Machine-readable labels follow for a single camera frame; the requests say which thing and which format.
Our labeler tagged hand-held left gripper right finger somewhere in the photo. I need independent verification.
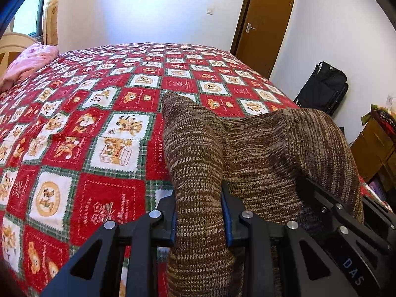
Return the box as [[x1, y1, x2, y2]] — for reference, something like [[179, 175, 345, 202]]
[[221, 181, 353, 297]]

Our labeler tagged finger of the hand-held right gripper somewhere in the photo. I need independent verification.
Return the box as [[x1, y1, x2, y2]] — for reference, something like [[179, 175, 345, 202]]
[[360, 196, 396, 245], [303, 176, 391, 256]]

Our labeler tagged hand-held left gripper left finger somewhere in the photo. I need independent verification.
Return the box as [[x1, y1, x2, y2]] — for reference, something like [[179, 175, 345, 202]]
[[40, 189, 177, 297]]

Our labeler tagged brown knit sweater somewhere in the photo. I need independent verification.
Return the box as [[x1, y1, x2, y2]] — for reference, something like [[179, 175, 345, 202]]
[[161, 91, 366, 297]]

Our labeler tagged wooden cabinet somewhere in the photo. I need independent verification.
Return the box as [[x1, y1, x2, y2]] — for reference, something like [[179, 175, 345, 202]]
[[350, 116, 396, 194]]

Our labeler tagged colourful pile on cabinet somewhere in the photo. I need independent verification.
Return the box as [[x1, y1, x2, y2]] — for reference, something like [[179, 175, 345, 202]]
[[368, 103, 396, 130]]

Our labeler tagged red checkered printed blanket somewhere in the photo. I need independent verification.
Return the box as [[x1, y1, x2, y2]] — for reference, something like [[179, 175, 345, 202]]
[[0, 43, 390, 297]]

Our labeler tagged black suitcase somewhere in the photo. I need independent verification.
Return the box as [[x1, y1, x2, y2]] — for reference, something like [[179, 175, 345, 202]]
[[292, 61, 349, 116]]

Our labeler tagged brown wooden door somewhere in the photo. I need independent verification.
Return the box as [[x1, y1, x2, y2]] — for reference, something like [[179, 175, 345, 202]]
[[230, 0, 297, 79]]

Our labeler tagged pink pillow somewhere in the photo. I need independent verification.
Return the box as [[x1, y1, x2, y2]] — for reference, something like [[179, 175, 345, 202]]
[[0, 44, 60, 91]]

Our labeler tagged wooden headboard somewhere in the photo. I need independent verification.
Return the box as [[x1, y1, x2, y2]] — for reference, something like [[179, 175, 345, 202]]
[[0, 32, 39, 79]]

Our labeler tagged beige patterned curtain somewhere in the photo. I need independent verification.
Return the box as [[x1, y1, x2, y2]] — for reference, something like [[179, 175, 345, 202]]
[[43, 0, 60, 46]]

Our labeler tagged window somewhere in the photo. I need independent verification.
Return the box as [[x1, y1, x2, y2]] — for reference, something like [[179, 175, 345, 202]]
[[12, 0, 48, 38]]

